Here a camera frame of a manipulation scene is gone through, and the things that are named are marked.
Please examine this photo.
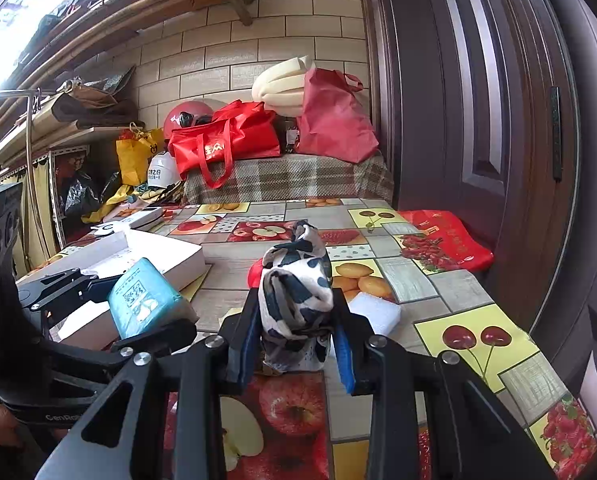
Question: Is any bright red handled bag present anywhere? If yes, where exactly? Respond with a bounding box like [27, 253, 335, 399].
[167, 100, 282, 190]

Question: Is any dull red fabric bag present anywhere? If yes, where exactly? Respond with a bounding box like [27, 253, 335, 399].
[296, 67, 381, 164]

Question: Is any white cardboard box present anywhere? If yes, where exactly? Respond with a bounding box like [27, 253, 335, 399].
[16, 229, 206, 353]

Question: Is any brown panelled door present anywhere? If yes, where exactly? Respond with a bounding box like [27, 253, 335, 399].
[359, 0, 584, 331]
[529, 0, 597, 401]

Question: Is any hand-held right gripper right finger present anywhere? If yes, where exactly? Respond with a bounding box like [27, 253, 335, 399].
[331, 297, 559, 480]

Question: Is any bundle of bamboo poles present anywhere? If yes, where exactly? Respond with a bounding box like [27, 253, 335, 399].
[0, 0, 382, 126]

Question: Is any white foam sheet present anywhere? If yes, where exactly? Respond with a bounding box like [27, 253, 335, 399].
[347, 291, 402, 336]

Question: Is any white flat device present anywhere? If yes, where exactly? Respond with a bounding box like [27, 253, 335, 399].
[91, 206, 164, 237]

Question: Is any plaid blanket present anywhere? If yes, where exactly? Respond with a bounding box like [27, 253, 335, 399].
[181, 152, 395, 207]

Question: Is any metal storage rack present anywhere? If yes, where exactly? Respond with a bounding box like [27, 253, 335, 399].
[0, 87, 146, 281]

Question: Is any fruit print tablecloth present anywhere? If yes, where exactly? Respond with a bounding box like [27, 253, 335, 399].
[53, 197, 597, 480]

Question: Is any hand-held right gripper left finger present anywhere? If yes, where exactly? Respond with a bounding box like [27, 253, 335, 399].
[33, 287, 262, 480]

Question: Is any white helmet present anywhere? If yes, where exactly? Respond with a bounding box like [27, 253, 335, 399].
[146, 151, 183, 191]

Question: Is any red printed bag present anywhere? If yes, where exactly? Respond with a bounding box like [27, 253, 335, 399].
[397, 209, 494, 275]

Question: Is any yellow bag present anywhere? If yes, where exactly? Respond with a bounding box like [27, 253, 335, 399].
[116, 127, 165, 187]

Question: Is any red helmet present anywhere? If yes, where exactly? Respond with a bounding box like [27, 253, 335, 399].
[162, 100, 215, 141]

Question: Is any white foam roll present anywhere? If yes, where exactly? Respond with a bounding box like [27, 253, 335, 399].
[252, 55, 315, 117]

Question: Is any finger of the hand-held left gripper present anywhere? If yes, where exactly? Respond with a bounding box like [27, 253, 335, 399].
[43, 319, 199, 376]
[17, 267, 129, 333]

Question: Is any cow print cloth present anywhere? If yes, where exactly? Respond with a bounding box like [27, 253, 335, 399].
[257, 220, 335, 373]

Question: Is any teal tissue packet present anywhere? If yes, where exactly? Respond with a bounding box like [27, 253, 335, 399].
[107, 257, 195, 341]

